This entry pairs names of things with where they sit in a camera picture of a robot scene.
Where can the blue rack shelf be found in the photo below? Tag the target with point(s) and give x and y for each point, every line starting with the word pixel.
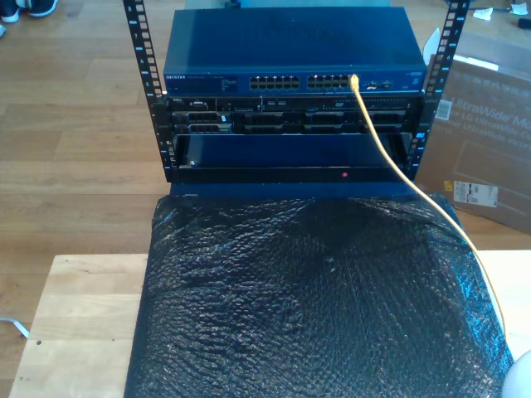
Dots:
pixel 269 149

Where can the black rack server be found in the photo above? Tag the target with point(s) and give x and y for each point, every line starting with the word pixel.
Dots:
pixel 290 116

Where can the black bubble wrap mat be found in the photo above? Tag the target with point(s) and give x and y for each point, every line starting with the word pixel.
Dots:
pixel 290 311

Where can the white paper tag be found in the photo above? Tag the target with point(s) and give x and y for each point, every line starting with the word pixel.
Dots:
pixel 431 43

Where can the brown cardboard monitor box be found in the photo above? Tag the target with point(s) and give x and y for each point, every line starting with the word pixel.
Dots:
pixel 485 137

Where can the white metal leg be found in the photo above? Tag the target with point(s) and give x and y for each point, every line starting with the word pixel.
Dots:
pixel 18 326

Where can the crumpled white paper scrap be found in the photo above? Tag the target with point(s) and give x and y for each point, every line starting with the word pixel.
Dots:
pixel 483 13
pixel 519 8

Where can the person's shoe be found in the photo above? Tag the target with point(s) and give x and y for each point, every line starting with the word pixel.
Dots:
pixel 43 7
pixel 9 11

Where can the blue network switch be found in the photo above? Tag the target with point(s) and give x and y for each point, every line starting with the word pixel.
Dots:
pixel 290 41

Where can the black perforated rack post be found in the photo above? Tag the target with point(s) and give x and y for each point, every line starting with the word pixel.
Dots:
pixel 143 54
pixel 450 37

